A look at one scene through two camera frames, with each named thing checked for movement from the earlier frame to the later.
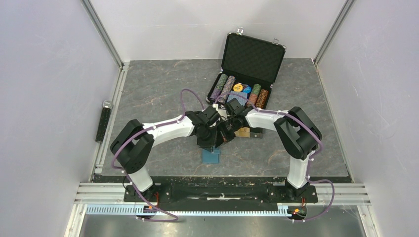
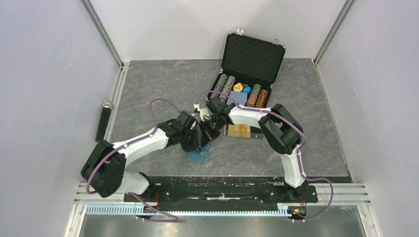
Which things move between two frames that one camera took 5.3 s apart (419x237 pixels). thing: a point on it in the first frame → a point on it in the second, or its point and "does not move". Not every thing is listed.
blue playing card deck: [241, 97] does not move
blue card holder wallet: [208, 157] → [198, 157]
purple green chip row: [219, 87] does not move
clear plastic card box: [250, 132] does not move
